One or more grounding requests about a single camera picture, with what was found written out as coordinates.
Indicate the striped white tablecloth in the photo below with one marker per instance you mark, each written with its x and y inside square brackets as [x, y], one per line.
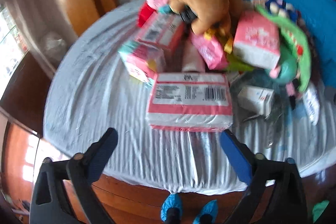
[92, 91]

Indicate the small white medicine box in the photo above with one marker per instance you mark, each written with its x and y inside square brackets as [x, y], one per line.
[256, 99]

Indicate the blue plastic storage bin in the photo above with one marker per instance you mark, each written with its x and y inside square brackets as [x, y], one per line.
[319, 16]

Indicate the pink barcode tissue pack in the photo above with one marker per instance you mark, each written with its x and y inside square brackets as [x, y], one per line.
[164, 31]

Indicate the teal pink tissue box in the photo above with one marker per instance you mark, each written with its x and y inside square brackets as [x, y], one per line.
[142, 61]

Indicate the large pink tissue pack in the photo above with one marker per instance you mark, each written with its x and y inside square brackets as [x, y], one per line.
[198, 102]

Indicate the green felt hat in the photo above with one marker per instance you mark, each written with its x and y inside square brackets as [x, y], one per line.
[297, 43]

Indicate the left blue shoe cover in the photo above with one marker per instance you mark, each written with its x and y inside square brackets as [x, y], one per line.
[171, 210]

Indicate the blue shoe cover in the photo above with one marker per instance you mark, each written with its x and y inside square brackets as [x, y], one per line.
[208, 213]
[171, 210]

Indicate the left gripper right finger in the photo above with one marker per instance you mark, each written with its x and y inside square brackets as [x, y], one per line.
[287, 203]

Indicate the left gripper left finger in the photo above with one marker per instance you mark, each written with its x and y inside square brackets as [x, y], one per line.
[50, 202]

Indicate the right blue shoe cover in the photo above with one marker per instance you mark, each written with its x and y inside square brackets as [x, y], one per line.
[208, 213]

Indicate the brown teddy bear plush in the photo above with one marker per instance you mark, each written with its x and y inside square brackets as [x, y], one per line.
[210, 13]

